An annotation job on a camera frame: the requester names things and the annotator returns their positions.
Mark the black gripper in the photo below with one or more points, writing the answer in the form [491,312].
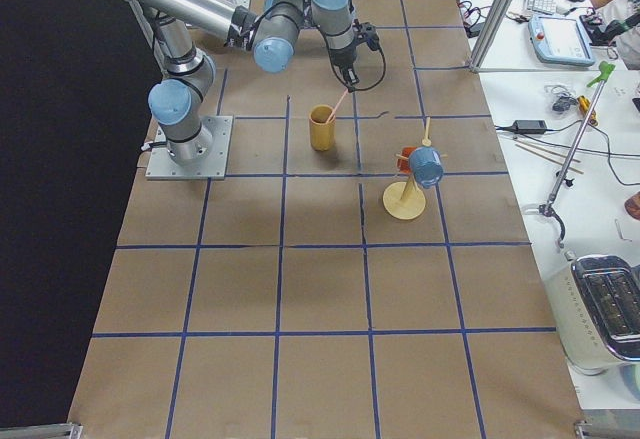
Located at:
[341,59]

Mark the pink chopstick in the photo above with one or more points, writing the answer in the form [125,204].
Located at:
[333,112]

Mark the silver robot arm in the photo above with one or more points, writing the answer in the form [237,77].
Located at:
[270,37]

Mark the wooden chopsticks pair on desk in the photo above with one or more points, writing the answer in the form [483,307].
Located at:
[551,156]

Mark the bamboo cylinder holder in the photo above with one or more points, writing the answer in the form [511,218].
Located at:
[321,129]

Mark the red mug on tree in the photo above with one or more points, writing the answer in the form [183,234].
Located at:
[403,164]

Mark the blue mug on tree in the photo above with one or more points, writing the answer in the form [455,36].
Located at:
[426,166]

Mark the wooden mug tree stand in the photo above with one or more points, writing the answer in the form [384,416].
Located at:
[406,200]

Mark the black power adapter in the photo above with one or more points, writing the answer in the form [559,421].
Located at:
[532,127]

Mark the brown paper table cover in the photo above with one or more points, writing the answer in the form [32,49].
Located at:
[285,301]

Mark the blue teach pendant tablet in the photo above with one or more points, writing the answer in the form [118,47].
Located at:
[560,40]

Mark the long metal grabber rod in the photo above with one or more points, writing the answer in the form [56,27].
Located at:
[546,209]

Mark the silver toaster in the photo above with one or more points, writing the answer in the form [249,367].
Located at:
[595,303]

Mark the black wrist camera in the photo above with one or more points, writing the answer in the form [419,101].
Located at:
[366,33]

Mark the aluminium frame post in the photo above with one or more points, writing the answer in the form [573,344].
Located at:
[487,35]

